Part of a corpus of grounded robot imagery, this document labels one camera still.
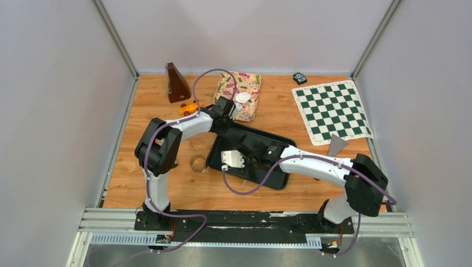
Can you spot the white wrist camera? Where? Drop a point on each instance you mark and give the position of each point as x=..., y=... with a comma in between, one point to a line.
x=233, y=159
x=236, y=110

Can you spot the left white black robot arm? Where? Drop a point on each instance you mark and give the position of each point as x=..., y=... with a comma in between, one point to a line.
x=159, y=145

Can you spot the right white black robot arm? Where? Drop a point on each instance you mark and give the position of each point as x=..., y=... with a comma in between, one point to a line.
x=363, y=182

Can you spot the small blue black toy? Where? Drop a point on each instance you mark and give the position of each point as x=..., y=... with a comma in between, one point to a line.
x=299, y=78

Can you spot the green white chess mat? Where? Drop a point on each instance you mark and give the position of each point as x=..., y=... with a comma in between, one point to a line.
x=332, y=109

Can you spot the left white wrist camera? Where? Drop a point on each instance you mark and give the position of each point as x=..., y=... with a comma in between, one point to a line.
x=236, y=110

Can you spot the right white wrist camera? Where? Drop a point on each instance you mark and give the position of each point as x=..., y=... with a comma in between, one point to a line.
x=233, y=159

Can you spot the orange toy car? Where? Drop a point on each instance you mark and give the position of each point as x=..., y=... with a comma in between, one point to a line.
x=186, y=110

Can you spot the wooden handled metal scraper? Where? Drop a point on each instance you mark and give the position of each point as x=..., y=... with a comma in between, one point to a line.
x=337, y=144

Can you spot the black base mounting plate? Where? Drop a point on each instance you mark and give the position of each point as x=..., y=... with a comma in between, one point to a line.
x=224, y=226

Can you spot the brown wooden metronome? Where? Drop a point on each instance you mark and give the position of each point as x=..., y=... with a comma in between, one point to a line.
x=178, y=88

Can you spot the floral rectangular tray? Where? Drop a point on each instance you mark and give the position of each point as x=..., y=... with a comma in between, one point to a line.
x=246, y=82

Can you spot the aluminium frame rail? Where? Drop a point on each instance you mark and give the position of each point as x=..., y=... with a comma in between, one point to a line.
x=116, y=227

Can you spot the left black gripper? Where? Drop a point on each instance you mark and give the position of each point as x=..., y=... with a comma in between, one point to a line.
x=220, y=132

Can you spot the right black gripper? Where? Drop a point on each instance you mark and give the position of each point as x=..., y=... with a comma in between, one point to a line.
x=250, y=169

